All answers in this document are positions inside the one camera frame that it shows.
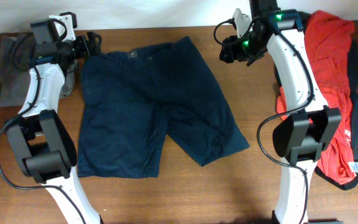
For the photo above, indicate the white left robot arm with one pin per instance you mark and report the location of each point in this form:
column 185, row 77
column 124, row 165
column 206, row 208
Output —
column 42, row 146

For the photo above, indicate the black garment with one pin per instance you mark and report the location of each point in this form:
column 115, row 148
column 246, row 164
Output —
column 352, row 73

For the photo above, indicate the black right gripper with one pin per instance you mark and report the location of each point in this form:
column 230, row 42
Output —
column 230, row 45

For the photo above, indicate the red t-shirt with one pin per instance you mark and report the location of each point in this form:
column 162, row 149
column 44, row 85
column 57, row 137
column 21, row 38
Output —
column 328, row 41

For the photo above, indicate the navy blue shorts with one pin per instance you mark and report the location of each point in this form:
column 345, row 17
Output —
column 134, row 100

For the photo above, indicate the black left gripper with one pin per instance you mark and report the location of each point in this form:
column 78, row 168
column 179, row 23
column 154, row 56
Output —
column 94, row 43

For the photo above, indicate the folded grey shorts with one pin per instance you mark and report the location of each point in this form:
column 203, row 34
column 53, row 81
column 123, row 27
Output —
column 14, row 76

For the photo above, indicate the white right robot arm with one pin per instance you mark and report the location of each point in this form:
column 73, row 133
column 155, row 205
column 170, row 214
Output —
column 308, row 123

